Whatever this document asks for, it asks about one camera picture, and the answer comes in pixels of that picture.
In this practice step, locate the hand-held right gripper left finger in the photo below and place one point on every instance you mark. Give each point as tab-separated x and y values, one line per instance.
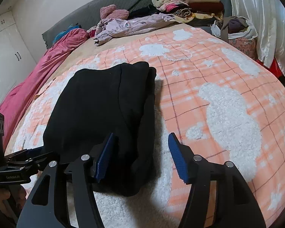
104	156

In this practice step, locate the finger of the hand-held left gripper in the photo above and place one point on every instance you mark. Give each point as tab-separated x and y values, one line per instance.
26	152
45	158

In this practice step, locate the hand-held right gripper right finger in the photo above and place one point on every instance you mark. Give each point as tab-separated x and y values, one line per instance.
178	156

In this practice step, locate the black shirt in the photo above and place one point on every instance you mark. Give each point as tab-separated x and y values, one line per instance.
97	99

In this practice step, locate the floral bag of clothes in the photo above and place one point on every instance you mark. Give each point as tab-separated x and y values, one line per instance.
242	44

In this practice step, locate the pile of folded clothes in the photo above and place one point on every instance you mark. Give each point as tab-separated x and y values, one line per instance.
197	2

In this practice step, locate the pink white plaid blanket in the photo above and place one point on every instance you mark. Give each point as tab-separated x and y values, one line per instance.
227	99

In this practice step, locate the pink quilt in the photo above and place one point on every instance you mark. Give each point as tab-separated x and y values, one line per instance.
38	76

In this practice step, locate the white wardrobe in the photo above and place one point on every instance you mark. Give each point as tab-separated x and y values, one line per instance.
4	52

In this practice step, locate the beige bed sheet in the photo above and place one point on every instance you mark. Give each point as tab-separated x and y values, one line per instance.
85	49

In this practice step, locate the magenta cloth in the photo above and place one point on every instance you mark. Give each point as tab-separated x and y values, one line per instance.
92	32

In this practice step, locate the blue cloth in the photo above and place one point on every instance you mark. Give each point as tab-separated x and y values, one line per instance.
64	32

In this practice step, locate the red bag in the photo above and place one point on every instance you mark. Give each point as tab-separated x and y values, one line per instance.
273	67

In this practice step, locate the lilac garment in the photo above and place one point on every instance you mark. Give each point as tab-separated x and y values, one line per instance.
133	25

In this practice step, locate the grey quilted headboard cover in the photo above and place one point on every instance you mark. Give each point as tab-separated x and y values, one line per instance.
85	14

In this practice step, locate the pink fluffy pillow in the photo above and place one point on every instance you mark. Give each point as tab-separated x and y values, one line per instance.
114	11

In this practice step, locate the black crumpled garment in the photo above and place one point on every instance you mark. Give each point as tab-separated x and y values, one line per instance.
144	11

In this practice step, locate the grey cushion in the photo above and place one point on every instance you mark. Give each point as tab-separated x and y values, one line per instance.
226	9

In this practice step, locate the white satin curtain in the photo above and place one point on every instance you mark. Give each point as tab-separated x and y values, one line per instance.
258	16

